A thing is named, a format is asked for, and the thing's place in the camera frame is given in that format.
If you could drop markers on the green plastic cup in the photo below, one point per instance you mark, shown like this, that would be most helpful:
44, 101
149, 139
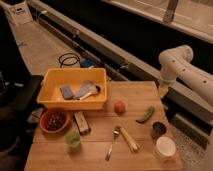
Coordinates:
72, 139

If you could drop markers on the black chair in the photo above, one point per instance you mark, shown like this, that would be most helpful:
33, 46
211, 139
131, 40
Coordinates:
18, 92

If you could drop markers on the orange bowl with beans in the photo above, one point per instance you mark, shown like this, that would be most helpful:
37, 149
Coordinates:
54, 121

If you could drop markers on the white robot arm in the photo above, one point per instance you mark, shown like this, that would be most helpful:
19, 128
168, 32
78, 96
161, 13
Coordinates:
176, 63

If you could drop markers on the blue object on floor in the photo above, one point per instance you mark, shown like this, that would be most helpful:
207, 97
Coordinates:
87, 63

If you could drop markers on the white box with label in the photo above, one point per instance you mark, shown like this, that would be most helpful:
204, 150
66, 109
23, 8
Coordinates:
19, 14

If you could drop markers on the green pepper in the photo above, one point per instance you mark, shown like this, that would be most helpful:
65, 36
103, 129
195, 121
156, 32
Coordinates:
147, 116

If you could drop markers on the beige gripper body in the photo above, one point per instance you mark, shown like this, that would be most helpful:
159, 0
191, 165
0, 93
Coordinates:
163, 90

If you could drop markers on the wooden rectangular block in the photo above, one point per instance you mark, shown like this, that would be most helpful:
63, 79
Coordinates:
82, 123

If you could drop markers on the grey cloth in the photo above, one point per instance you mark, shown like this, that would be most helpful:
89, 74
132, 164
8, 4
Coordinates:
84, 89

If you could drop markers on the silver metal fork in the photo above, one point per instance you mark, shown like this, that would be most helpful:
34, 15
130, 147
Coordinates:
116, 133

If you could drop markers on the yellow plastic bin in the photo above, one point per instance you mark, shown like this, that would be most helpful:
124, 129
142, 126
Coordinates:
50, 95

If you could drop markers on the blue sponge block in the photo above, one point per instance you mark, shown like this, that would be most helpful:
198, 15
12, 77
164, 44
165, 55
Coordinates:
66, 92

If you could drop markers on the white handled utensil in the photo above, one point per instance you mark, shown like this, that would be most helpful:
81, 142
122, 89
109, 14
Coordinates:
93, 90

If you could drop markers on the dark metal cup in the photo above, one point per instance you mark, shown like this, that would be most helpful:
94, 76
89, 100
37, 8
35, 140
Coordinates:
158, 129

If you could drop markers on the white round container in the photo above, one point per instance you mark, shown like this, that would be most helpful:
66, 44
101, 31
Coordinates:
164, 148

